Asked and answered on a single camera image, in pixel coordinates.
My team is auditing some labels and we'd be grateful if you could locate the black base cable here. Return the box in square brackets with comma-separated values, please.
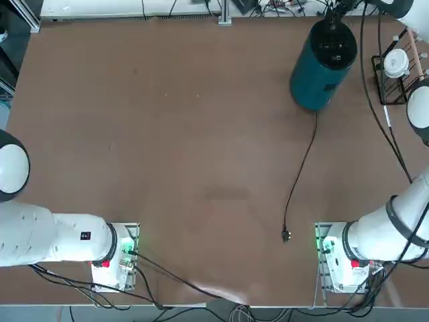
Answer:
[129, 250, 224, 300]
[29, 263, 164, 309]

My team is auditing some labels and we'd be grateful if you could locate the black wire cup rack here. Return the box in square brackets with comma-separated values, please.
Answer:
[370, 28, 429, 107]

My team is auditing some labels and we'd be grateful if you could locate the white cable tray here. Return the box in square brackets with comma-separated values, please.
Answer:
[40, 0, 223, 18]

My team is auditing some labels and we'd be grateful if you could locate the green air fryer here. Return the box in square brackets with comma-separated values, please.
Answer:
[289, 12, 358, 112]

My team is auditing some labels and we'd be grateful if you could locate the black air fryer power cable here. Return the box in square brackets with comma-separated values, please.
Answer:
[280, 112, 318, 243]

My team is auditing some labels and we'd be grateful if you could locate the white ceramic cup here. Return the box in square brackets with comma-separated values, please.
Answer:
[383, 48, 410, 81]

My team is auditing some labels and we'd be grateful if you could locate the black arm cable with label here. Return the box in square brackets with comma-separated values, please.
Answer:
[377, 0, 414, 184]

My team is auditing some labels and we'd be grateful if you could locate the aluminium profile post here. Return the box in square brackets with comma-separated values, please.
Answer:
[218, 0, 233, 25]

